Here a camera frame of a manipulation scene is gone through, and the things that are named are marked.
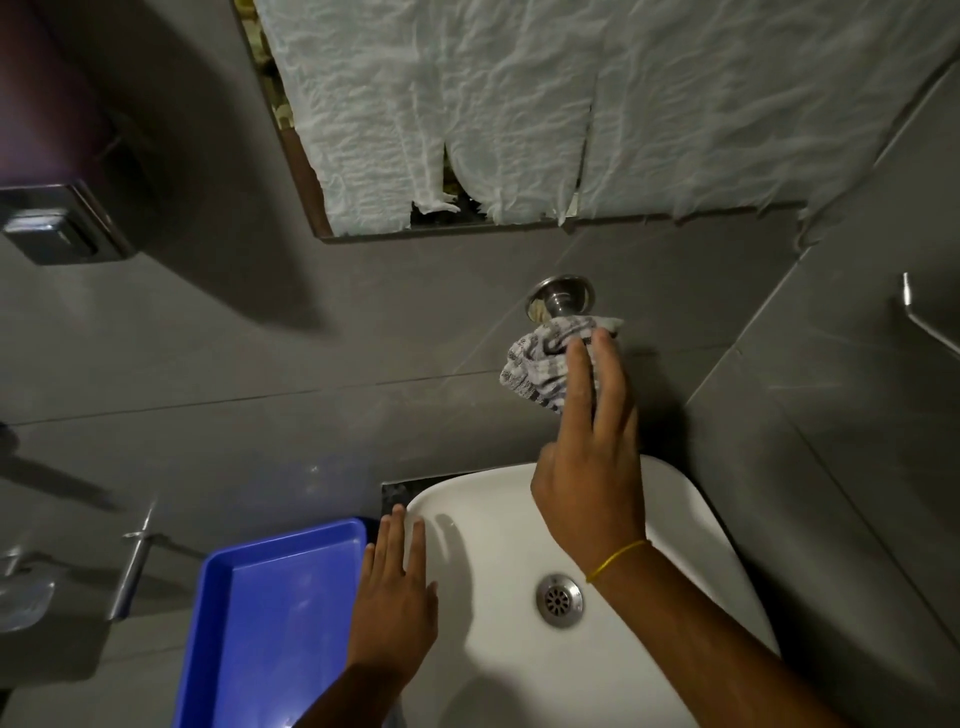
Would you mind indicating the person's right hand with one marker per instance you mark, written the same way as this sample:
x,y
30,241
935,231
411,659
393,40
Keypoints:
x,y
592,495

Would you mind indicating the person's left hand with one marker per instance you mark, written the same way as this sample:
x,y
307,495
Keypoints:
x,y
391,615

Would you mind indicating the person's left middle finger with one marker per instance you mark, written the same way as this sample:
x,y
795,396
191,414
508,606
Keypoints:
x,y
394,540

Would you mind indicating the person's left thumb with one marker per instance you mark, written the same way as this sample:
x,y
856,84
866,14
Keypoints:
x,y
431,600

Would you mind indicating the person's right middle finger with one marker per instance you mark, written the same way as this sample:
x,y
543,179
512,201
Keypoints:
x,y
613,386

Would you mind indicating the grey checked cleaning cloth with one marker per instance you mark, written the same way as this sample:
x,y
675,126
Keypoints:
x,y
540,364

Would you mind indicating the person's left forearm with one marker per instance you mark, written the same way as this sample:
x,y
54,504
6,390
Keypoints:
x,y
360,697

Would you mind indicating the person's right forearm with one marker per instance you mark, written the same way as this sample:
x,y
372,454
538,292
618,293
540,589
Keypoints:
x,y
697,645

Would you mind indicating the white ceramic sink basin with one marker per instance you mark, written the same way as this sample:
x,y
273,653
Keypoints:
x,y
495,555

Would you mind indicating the steel sink drain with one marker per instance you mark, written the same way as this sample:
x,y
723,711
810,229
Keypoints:
x,y
559,601

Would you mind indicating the blue plastic tray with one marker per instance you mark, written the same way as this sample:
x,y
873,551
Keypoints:
x,y
277,637

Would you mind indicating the yellow thread wristband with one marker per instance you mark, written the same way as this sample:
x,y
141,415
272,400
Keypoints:
x,y
619,559

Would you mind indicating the crumpled white paper sheet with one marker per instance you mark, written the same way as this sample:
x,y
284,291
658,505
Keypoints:
x,y
750,97
420,97

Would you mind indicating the steel towel bar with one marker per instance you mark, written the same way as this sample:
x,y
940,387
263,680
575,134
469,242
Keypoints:
x,y
926,322

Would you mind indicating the glass soap dish holder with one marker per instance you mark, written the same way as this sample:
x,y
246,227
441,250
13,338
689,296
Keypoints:
x,y
22,592

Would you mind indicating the steel wall tap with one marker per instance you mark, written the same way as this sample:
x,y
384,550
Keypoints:
x,y
561,294

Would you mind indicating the wall mirror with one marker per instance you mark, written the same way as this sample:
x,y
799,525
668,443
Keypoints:
x,y
450,199

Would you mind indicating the wall soap dispenser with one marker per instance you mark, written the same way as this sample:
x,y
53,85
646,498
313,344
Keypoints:
x,y
52,150

